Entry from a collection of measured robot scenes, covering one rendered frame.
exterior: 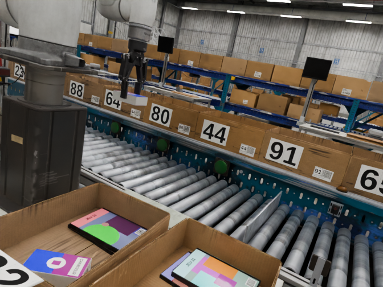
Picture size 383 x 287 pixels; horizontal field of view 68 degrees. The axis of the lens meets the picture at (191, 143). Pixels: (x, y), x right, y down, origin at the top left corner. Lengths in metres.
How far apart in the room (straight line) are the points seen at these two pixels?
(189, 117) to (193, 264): 1.01
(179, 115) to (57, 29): 0.95
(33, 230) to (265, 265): 0.61
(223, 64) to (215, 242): 5.92
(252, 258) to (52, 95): 0.73
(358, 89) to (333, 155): 4.55
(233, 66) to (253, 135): 5.05
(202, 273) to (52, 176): 0.54
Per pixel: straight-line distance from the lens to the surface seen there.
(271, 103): 5.88
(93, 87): 2.16
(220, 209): 1.18
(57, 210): 0.91
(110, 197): 0.97
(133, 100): 1.16
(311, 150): 1.42
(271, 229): 1.16
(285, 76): 6.11
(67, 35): 0.92
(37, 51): 0.91
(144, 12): 1.18
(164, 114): 1.73
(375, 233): 1.46
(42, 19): 0.91
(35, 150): 0.92
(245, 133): 1.49
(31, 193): 0.98
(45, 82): 0.94
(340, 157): 1.41
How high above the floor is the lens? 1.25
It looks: 14 degrees down
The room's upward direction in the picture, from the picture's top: 12 degrees clockwise
